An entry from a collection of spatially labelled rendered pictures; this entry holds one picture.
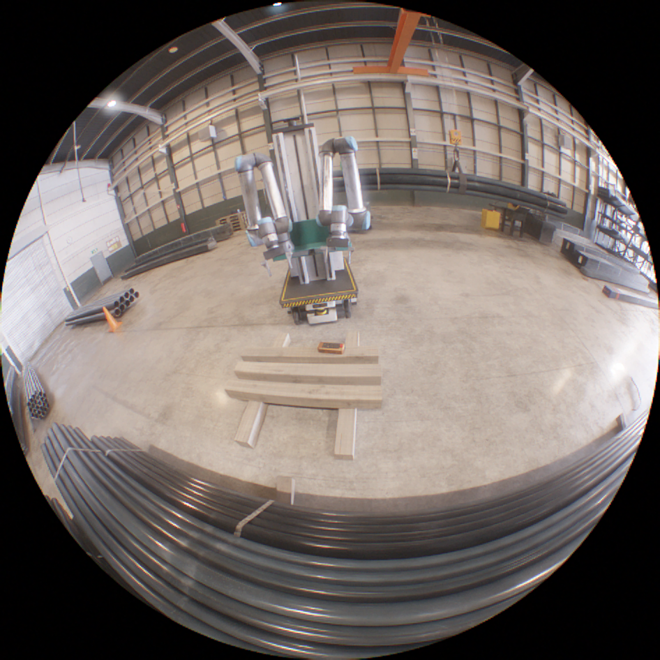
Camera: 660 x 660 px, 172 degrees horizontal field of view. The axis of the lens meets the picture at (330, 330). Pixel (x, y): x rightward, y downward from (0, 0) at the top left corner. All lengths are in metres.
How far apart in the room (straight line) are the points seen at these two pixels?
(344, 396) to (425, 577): 1.00
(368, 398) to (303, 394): 0.37
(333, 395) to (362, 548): 0.84
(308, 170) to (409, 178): 2.52
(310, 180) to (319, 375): 1.53
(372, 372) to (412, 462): 0.59
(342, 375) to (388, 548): 0.99
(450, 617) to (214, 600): 0.39
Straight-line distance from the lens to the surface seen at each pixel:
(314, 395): 1.27
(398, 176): 4.17
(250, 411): 1.46
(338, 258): 2.22
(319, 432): 1.37
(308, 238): 1.95
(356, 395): 1.24
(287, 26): 11.55
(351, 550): 0.73
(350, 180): 1.65
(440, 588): 0.50
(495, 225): 7.35
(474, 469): 1.40
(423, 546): 0.75
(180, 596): 0.58
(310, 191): 1.97
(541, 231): 8.25
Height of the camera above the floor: 1.22
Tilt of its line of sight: 38 degrees down
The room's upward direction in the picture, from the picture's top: 9 degrees counter-clockwise
